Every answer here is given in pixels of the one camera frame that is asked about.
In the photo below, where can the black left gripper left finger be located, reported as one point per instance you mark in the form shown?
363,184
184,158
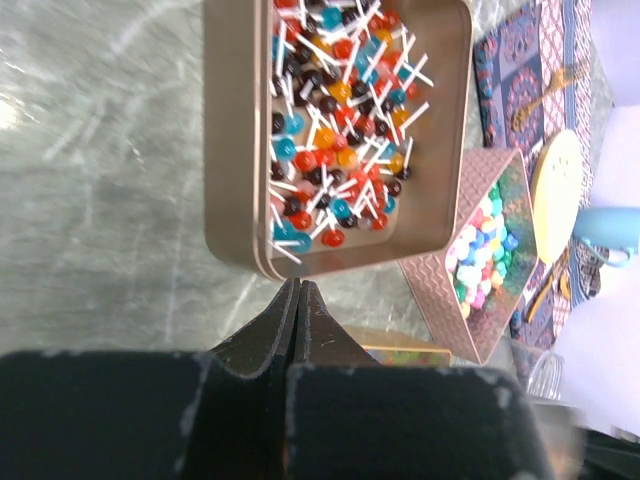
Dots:
251,350

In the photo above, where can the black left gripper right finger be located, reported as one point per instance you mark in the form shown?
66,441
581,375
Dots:
320,339

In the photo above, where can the pink tin with star candies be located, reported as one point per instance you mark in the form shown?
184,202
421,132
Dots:
468,291

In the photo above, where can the gold tin with gummy stars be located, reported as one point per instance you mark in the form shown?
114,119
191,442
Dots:
399,349

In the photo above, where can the gold tin with lollipops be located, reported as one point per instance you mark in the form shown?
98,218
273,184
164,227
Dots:
333,131

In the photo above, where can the clear plastic candy jar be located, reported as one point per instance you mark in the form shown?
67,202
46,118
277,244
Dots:
539,371

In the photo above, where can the gold knife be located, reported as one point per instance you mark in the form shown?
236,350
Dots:
549,284

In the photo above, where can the cream yellow plate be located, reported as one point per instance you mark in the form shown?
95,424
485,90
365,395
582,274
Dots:
556,192

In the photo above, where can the light blue mug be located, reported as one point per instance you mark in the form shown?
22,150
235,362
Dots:
613,228

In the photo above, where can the patterned placemat cloth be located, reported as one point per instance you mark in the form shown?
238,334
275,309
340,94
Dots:
513,64

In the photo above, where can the gold fork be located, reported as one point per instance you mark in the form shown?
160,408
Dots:
560,79

